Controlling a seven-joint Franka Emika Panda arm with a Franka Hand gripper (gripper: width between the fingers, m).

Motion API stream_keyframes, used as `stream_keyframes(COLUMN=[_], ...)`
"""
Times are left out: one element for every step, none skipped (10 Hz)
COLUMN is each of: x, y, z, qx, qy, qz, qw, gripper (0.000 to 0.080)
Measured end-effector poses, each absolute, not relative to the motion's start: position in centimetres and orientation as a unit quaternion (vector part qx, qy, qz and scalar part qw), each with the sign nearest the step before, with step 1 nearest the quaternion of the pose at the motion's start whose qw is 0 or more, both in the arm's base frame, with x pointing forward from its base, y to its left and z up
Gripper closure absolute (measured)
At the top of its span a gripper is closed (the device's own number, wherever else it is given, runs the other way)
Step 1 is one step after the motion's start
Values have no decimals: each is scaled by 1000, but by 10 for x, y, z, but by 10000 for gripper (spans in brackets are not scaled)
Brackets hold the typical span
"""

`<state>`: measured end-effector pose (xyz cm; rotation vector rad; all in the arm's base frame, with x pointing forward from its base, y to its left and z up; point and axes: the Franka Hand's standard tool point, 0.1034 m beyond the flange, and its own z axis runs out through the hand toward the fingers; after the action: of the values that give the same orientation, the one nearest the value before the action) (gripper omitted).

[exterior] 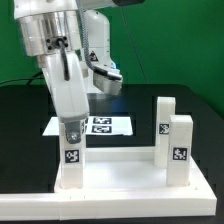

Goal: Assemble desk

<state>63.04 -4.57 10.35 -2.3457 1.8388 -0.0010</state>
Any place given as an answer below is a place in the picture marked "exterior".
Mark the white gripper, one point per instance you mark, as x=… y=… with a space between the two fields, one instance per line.
x=69 y=96

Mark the white desk top tray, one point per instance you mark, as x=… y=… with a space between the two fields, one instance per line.
x=123 y=170

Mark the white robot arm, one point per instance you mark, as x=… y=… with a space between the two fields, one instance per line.
x=53 y=31

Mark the fiducial marker sheet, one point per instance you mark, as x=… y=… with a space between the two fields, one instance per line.
x=97 y=125

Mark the white L-shaped corner guide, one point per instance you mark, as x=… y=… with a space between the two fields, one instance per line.
x=197 y=200

